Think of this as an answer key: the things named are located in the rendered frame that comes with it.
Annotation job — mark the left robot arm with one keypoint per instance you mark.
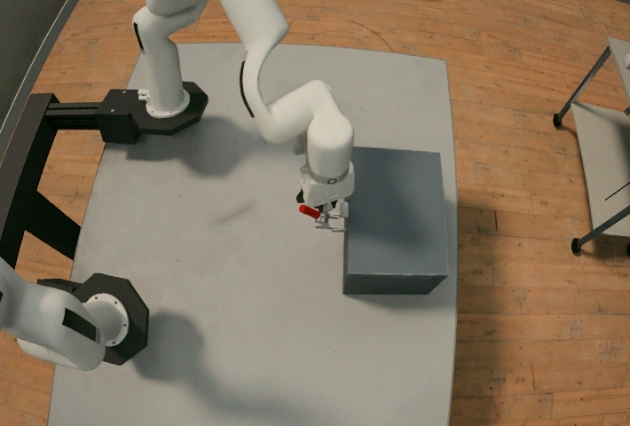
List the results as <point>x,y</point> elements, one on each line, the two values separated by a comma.
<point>261,26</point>

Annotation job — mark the dark grey rectangular case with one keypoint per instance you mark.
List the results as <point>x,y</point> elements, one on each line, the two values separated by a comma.
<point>394,236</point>

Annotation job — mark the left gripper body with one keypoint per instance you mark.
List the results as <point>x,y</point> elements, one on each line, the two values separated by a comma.
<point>316,194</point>

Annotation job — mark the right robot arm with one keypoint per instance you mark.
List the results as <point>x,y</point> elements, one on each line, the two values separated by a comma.
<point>40,317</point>

